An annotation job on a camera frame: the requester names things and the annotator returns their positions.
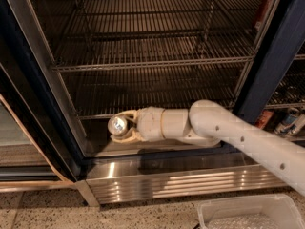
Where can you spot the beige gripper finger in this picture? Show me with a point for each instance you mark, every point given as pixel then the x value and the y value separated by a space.
pixel 129 115
pixel 131 136

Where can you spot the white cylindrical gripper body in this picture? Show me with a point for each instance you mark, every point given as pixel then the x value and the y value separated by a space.
pixel 150 123

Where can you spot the silver redbull can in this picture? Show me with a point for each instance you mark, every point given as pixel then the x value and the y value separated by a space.
pixel 118 125

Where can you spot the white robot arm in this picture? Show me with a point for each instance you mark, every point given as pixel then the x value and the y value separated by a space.
pixel 206 124

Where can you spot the stainless steel fridge base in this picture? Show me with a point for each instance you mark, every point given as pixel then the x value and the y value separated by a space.
pixel 171 174

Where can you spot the open glass fridge door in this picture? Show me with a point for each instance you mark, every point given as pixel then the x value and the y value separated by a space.
pixel 40 148

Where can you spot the red can right compartment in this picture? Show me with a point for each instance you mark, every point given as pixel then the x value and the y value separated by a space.
pixel 264 118

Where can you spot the white blue can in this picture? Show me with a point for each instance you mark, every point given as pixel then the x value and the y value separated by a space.
pixel 287 122

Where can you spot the white can far right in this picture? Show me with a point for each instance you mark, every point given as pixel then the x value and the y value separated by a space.
pixel 298 124

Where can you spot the dark blue fridge pillar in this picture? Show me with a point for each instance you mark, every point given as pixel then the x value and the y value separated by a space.
pixel 278 49

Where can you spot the clear plastic bin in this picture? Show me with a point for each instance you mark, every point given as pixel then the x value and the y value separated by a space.
pixel 276 211

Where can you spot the bottom wire fridge shelf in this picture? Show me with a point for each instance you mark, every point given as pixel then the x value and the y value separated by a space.
pixel 108 93

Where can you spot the wire fridge shelf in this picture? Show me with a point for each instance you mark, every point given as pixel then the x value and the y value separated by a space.
pixel 120 19
pixel 159 50
pixel 108 93

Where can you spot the middle wire fridge shelf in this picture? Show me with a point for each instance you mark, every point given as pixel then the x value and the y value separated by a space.
pixel 159 50

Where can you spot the upper wire fridge shelf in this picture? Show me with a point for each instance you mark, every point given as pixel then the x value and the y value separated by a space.
pixel 120 19

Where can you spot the right compartment wire shelf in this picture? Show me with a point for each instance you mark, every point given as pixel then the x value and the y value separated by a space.
pixel 290 92

